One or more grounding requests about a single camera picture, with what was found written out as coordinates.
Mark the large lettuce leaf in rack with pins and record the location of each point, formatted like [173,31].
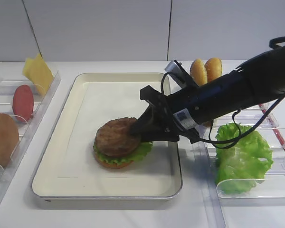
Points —
[241,166]

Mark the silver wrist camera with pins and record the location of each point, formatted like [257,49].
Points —
[179,75]

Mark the brown bun in left rack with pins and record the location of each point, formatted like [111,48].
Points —
[9,137]

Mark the left clear acrylic rack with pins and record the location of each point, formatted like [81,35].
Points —
[10,79]

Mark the red straw rod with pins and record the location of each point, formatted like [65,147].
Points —
[277,133]

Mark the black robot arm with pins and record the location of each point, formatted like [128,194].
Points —
[258,80]

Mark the right top bun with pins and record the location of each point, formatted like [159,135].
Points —
[213,68]

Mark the rear pale cheese slice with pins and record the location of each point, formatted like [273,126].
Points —
[25,70]

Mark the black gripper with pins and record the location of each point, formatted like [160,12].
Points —
[157,123]

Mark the left top bun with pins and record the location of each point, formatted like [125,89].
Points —
[198,72]

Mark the front yellow cheese slice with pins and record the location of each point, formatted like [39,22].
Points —
[40,74]

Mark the bottom bun on tray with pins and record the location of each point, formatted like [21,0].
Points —
[113,165]

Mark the lettuce leaf on tray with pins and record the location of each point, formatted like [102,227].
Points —
[138,154]

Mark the tomato slice in left rack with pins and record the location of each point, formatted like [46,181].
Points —
[23,103]

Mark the right clear acrylic rack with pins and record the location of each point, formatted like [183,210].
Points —
[271,187]

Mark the brown meat patty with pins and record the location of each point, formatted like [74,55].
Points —
[114,139]

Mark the metal baking tray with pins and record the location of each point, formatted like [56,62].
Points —
[68,169]

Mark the clear acrylic rack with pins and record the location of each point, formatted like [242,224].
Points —
[10,79]
[271,187]

